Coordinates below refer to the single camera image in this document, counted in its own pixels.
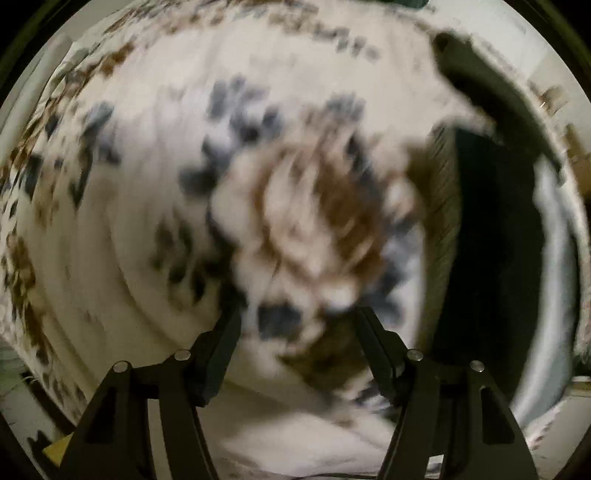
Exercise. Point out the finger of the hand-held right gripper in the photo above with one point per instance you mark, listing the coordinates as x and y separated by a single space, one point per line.
379 357
217 360

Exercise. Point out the yellow object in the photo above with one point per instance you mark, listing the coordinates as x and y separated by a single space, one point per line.
57 450

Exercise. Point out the dark green blanket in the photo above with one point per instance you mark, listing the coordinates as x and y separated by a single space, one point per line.
411 3

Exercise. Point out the floral quilt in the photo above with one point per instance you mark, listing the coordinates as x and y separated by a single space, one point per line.
138 184

